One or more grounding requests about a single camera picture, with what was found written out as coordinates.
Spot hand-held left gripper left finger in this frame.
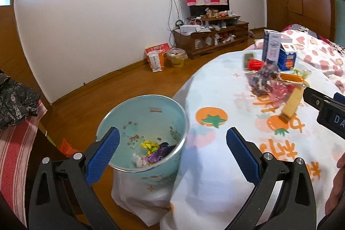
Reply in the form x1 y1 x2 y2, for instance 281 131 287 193
28 127 120 230

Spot small blue juice carton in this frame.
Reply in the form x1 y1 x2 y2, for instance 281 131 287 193
278 43 297 71

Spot grey patterned foil wrapper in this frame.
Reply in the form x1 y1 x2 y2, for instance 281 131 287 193
247 61 281 97

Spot clear orange candy wrapper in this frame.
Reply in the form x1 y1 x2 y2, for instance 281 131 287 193
279 68 310 85

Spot green snack packet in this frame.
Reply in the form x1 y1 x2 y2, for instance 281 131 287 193
243 52 255 70

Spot wooden television stand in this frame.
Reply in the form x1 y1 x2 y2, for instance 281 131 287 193
173 16 249 59

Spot dark printed cloth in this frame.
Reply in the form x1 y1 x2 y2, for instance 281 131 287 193
0 70 41 129

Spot purple foil wrapper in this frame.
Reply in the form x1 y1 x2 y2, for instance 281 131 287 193
147 142 177 164

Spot yellow wrapper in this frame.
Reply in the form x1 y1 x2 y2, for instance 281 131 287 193
141 141 159 152

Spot heart print quilt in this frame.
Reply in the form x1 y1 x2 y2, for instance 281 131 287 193
255 24 345 96

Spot light blue cartoon bin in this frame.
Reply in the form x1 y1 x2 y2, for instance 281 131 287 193
96 95 188 185

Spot black television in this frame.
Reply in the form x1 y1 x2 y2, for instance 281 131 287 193
186 0 231 17

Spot white paper bag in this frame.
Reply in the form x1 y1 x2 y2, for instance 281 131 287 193
147 50 165 73

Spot white plastic bag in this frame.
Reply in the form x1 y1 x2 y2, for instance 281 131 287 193
111 165 178 228

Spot red ribbed wrapper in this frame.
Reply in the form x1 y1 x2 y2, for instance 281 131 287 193
248 58 265 70

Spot red striped blanket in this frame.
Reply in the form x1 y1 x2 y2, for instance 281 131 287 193
0 101 47 228

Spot yellow bucket with clear lid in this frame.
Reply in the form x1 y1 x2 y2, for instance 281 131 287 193
166 48 188 68

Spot white flat box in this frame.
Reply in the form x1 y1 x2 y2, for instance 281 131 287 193
179 25 201 33

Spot hanging grey cables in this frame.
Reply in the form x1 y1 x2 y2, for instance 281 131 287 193
168 0 184 46

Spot beige bar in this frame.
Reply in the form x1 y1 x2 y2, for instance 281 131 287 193
282 84 305 119

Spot white fruit print tablecloth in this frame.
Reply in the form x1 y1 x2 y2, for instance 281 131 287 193
160 51 345 230

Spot person's right hand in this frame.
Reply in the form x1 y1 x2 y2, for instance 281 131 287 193
325 152 345 217

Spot tall white milk carton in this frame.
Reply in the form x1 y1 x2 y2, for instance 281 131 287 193
262 29 282 63

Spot orange floor scrap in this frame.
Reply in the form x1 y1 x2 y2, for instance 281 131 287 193
60 138 81 158

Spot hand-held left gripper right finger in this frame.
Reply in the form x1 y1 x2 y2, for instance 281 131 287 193
226 127 317 230

